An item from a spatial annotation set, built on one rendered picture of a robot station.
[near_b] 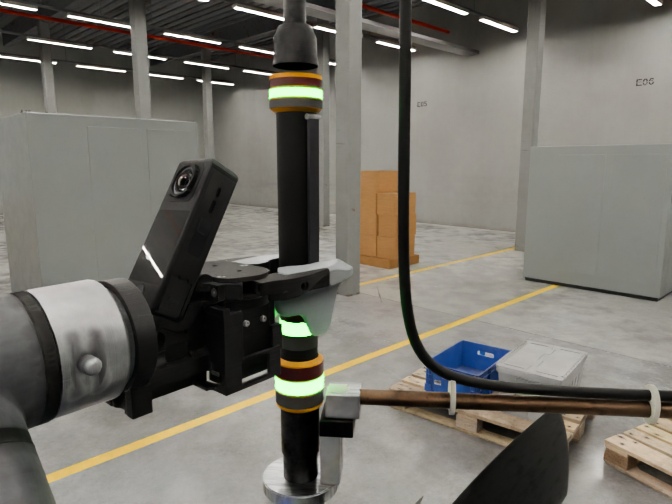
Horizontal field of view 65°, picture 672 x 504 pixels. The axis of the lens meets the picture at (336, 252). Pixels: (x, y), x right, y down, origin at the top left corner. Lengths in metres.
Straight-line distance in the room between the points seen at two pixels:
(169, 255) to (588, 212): 7.56
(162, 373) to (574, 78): 13.31
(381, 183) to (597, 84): 6.16
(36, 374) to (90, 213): 6.41
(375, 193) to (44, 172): 4.92
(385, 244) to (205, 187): 8.46
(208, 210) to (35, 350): 0.13
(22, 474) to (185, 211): 0.18
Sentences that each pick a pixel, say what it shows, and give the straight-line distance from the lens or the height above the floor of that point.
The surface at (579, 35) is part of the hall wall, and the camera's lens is 13.68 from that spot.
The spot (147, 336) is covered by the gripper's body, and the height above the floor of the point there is 1.62.
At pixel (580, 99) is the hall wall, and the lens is 13.41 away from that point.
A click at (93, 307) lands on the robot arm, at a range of 0.32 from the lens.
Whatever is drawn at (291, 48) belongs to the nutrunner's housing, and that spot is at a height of 1.81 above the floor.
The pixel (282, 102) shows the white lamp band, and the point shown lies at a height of 1.77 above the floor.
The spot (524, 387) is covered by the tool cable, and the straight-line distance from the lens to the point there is 0.49.
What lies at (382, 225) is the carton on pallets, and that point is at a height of 0.69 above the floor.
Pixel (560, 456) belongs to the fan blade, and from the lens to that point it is 0.81.
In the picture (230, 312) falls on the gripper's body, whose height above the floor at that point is 1.62.
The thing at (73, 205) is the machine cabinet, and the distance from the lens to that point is 6.64.
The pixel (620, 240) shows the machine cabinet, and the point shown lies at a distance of 7.72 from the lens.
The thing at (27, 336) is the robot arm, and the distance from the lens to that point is 0.31.
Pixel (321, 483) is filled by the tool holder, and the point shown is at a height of 1.44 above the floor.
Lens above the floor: 1.72
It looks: 10 degrees down
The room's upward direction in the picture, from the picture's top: straight up
